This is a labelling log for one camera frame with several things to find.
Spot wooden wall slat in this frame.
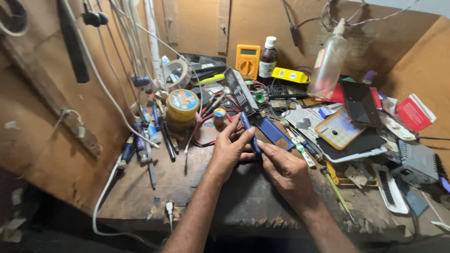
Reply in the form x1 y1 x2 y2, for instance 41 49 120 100
217 0 231 54
162 0 179 45

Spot small white blue box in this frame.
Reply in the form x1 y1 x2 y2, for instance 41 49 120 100
318 104 344 119

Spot blue phone back cover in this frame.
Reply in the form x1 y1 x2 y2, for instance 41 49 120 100
254 115 296 151

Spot yellow cardboard box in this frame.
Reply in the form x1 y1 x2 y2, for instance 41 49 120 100
272 67 309 84

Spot clear plastic spray bottle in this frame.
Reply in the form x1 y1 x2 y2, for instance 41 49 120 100
307 18 351 100

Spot white slotted plastic cover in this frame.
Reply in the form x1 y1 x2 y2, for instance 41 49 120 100
373 164 410 215

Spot tangle of wall wires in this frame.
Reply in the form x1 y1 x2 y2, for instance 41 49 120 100
295 0 420 33

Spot newspaper sheet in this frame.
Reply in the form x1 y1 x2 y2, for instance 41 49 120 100
283 104 344 145

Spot dark phone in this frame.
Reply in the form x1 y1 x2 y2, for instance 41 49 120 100
342 81 383 128

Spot heap of tools and tubes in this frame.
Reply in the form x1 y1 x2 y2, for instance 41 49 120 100
118 98 180 190

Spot grey power supply unit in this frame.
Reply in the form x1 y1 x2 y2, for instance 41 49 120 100
391 141 439 189

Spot purple capped item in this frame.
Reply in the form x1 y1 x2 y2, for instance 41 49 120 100
362 70 378 85

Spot yellow handled cutter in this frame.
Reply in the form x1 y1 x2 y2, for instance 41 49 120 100
325 161 379 187

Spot yellow-green screwdriver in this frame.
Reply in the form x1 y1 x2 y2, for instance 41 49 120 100
320 167 356 223

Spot person's right hand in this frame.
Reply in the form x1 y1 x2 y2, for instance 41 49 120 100
256 140 319 213

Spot blue handled screwdriver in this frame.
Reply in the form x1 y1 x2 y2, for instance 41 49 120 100
291 129 323 162

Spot small jar blue-yellow lid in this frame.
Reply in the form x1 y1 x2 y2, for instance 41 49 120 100
213 108 227 127

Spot person's left hand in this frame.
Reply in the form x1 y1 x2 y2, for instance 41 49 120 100
207 113 259 183

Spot black tray of parts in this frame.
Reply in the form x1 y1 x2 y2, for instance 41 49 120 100
177 53 228 86

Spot white usb plug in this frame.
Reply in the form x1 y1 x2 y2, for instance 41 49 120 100
165 201 175 233

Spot yellow multimeter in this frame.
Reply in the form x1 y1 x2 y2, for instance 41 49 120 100
235 45 261 81

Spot black hanging earphones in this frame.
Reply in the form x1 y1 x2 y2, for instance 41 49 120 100
82 3 109 28

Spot bundle of hanging cables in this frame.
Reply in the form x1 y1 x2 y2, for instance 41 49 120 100
82 0 204 150

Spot brown bottle white cap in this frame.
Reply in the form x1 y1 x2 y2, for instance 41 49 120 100
258 36 278 85

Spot white cable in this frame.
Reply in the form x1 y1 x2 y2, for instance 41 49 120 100
92 155 159 247

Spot clear tape roll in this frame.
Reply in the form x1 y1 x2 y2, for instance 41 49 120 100
162 59 192 90

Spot black mat on white tablet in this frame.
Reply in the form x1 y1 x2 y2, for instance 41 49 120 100
316 128 388 164

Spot black leaning circuit box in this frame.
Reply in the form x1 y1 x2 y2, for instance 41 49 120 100
224 67 259 116

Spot black hanging probe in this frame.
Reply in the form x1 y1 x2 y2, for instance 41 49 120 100
281 0 299 47

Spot wooden strip on wall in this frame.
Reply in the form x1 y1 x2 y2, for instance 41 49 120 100
0 34 103 159

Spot red box white edge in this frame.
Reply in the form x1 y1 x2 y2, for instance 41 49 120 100
396 93 437 133

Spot blue phone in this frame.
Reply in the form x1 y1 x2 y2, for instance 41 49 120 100
240 112 263 157

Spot green-white handled tool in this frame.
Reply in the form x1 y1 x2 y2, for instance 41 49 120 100
295 142 316 168

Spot red test lead wire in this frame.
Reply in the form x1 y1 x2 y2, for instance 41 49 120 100
192 92 247 148

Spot black hanging strap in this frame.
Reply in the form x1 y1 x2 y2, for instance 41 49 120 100
56 0 90 84

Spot black keypad remote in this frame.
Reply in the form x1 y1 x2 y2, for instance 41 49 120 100
266 84 308 100

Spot red flat box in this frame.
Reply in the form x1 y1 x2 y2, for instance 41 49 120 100
315 82 383 110

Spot yellow patterned phone case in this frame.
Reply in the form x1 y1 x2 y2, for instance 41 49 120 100
315 105 366 151

